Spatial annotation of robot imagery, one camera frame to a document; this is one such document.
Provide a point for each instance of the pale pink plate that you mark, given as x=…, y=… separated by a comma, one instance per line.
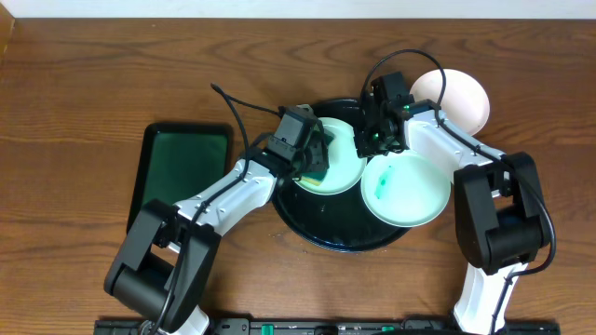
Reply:
x=465, y=101

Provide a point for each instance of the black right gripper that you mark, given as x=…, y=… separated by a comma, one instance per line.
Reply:
x=368, y=150

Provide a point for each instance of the mint green plate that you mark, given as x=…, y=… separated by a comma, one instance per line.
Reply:
x=404, y=190
x=345, y=168

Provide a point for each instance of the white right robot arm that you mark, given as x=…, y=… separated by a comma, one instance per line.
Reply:
x=501, y=220

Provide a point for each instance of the black rectangular sponge tray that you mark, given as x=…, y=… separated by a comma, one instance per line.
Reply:
x=179, y=160

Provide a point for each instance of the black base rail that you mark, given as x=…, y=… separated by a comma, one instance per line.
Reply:
x=242, y=326

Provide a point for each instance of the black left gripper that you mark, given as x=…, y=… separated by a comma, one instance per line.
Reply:
x=317, y=152

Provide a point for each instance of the green scrubbing sponge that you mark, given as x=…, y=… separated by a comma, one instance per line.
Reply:
x=314, y=176

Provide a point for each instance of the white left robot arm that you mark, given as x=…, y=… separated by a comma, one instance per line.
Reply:
x=162, y=267

